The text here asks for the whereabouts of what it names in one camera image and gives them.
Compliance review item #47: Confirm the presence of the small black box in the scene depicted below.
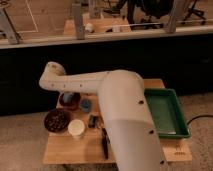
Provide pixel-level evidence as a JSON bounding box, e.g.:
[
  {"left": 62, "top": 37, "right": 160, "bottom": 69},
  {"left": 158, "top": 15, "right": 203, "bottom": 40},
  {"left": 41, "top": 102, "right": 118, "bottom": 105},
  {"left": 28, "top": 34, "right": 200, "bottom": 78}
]
[{"left": 88, "top": 115, "right": 98, "bottom": 128}]

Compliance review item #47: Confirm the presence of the black office chair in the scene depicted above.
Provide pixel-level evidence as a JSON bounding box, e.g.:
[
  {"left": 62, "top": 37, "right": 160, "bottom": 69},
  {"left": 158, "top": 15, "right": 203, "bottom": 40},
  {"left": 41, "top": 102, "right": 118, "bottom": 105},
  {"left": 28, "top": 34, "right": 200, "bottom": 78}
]
[{"left": 182, "top": 0, "right": 206, "bottom": 25}]

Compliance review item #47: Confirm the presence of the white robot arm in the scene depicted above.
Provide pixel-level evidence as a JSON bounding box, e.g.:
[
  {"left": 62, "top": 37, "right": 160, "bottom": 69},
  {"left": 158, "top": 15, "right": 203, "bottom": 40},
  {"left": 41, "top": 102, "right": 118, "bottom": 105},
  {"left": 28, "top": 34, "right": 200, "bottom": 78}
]
[{"left": 39, "top": 62, "right": 167, "bottom": 171}]

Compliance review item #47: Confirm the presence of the dark bowl with beans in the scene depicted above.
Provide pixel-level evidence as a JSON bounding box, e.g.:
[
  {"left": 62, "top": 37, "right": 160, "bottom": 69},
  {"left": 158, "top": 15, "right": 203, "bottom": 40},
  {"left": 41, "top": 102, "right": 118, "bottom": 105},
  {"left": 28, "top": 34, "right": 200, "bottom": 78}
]
[{"left": 44, "top": 108, "right": 72, "bottom": 133}]

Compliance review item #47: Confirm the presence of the black cable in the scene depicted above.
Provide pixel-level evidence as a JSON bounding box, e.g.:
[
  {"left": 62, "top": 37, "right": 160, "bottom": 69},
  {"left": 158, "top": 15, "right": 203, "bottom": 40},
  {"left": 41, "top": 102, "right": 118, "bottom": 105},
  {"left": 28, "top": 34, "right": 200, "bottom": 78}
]
[{"left": 186, "top": 114, "right": 213, "bottom": 126}]

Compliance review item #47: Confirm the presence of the black handled knife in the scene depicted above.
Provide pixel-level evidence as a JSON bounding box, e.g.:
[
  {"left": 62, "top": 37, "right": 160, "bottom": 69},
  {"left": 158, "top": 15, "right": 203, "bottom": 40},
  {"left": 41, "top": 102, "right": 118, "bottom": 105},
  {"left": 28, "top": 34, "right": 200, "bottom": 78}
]
[{"left": 102, "top": 128, "right": 108, "bottom": 159}]

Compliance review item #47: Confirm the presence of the green plastic tray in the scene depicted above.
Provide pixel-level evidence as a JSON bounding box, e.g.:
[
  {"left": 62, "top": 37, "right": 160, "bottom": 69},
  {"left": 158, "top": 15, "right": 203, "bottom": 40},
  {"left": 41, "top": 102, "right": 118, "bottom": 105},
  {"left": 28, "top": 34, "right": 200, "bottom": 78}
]
[{"left": 145, "top": 88, "right": 190, "bottom": 139}]

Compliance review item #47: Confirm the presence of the white cup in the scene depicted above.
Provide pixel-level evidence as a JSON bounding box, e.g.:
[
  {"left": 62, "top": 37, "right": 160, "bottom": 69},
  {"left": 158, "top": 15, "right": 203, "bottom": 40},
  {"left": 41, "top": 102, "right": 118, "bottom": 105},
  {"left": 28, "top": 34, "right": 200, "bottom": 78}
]
[{"left": 68, "top": 119, "right": 86, "bottom": 139}]

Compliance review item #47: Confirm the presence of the wooden table in background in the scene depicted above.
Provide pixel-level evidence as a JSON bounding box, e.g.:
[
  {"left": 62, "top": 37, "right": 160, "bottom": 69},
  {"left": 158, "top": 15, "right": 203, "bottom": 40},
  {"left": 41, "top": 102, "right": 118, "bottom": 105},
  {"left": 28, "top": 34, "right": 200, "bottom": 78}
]
[{"left": 63, "top": 18, "right": 131, "bottom": 36}]

